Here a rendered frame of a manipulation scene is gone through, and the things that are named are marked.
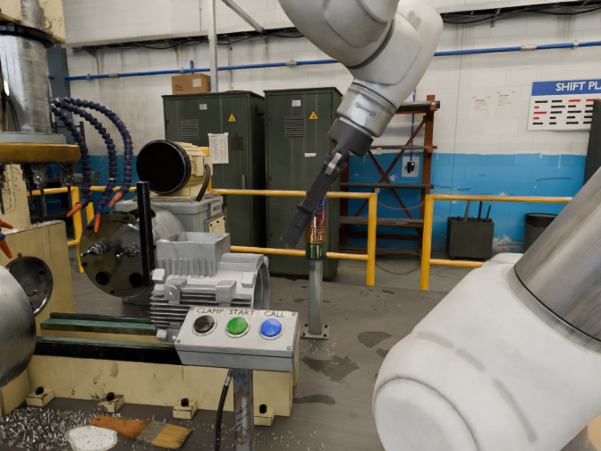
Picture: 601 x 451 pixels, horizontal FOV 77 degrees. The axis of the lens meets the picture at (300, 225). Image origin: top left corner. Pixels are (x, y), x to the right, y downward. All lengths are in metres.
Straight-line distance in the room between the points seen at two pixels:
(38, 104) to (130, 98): 6.24
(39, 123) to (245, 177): 3.16
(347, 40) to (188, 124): 3.78
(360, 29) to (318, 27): 0.06
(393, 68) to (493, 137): 5.08
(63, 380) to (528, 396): 0.87
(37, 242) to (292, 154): 3.00
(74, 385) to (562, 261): 0.91
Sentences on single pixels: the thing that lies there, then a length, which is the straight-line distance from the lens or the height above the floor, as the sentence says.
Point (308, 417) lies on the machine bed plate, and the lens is 0.84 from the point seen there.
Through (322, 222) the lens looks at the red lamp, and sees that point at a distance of 1.03.
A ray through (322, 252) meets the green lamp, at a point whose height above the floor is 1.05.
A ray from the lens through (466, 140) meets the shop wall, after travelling 5.63.
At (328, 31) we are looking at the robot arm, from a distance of 0.57.
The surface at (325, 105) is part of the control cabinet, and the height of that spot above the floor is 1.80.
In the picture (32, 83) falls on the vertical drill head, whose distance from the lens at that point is 0.96.
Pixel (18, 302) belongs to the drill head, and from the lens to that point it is 0.75.
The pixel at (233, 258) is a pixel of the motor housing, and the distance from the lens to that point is 0.78.
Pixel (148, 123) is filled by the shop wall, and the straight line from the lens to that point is 6.94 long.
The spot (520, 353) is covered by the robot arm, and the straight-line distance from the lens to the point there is 0.37.
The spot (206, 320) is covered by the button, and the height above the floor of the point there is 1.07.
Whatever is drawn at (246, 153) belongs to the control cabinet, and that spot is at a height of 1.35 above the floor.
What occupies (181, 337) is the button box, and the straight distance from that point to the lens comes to 0.59.
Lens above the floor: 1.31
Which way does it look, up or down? 10 degrees down
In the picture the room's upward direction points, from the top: straight up
